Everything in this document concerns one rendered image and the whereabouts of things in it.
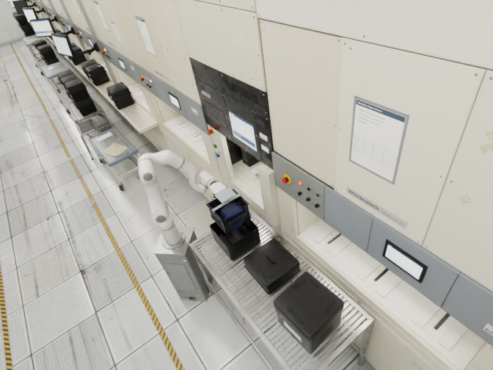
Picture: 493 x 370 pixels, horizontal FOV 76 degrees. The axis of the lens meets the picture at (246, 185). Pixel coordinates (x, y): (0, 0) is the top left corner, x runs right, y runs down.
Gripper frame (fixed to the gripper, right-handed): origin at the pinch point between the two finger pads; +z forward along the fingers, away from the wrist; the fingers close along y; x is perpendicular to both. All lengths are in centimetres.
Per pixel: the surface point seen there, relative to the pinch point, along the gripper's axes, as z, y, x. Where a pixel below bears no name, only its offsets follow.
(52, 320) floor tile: -99, 167, -127
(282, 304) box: 74, 13, -24
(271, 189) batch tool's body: 17.7, -26.6, 0.9
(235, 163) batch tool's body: -70, -47, -37
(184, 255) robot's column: -18, 39, -52
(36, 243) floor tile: -221, 166, -127
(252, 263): 31, 6, -39
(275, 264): 43, -6, -39
